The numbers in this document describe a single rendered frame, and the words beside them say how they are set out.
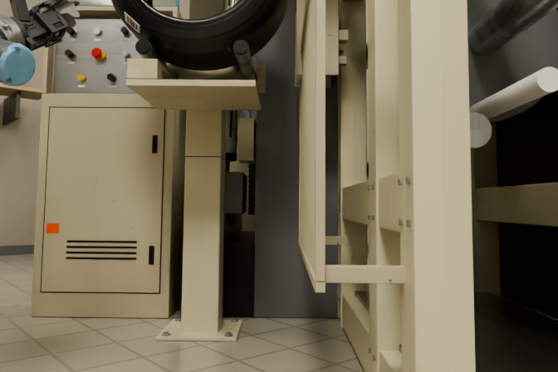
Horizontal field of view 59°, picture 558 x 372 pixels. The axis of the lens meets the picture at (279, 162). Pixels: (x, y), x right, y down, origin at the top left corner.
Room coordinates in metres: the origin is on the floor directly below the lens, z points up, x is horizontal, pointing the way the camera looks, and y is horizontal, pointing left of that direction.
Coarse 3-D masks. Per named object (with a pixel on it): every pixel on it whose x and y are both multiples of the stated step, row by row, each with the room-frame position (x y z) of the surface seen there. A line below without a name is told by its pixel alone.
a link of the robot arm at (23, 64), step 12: (0, 48) 1.00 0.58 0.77; (12, 48) 1.00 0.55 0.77; (24, 48) 1.03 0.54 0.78; (0, 60) 0.99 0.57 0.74; (12, 60) 1.01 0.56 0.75; (24, 60) 1.04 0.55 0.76; (0, 72) 1.00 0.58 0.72; (12, 72) 1.02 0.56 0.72; (24, 72) 1.05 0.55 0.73; (12, 84) 1.03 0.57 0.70
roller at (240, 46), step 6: (240, 42) 1.38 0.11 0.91; (246, 42) 1.38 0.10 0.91; (234, 48) 1.38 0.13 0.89; (240, 48) 1.38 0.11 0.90; (246, 48) 1.38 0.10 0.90; (240, 54) 1.38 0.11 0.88; (246, 54) 1.39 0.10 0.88; (240, 60) 1.44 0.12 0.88; (246, 60) 1.44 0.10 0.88; (240, 66) 1.52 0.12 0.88; (246, 66) 1.51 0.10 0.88; (252, 66) 1.58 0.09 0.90; (246, 72) 1.57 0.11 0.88; (252, 72) 1.62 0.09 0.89; (246, 78) 1.65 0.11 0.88; (252, 78) 1.68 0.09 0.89
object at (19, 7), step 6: (12, 0) 1.19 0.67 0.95; (18, 0) 1.18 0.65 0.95; (24, 0) 1.19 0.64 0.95; (12, 6) 1.20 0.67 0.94; (18, 6) 1.18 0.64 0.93; (24, 6) 1.19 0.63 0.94; (12, 12) 1.21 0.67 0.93; (18, 12) 1.17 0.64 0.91; (24, 12) 1.18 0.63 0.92; (18, 18) 1.18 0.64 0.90; (24, 18) 1.18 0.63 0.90; (30, 18) 1.19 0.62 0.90
